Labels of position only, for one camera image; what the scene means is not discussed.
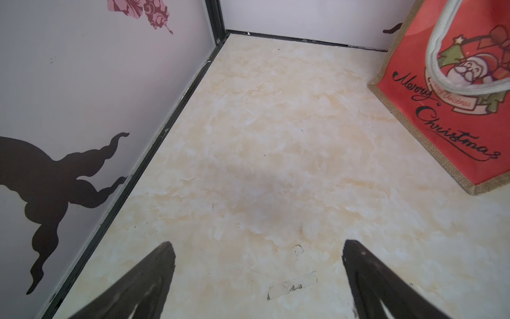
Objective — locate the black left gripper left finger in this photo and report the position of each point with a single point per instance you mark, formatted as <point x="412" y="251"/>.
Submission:
<point x="140" y="293"/>

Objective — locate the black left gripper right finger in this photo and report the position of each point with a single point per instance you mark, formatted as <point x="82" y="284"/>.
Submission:
<point x="376" y="288"/>

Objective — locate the red and brown tote bag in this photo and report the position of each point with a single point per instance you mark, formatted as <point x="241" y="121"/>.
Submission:
<point x="446" y="79"/>

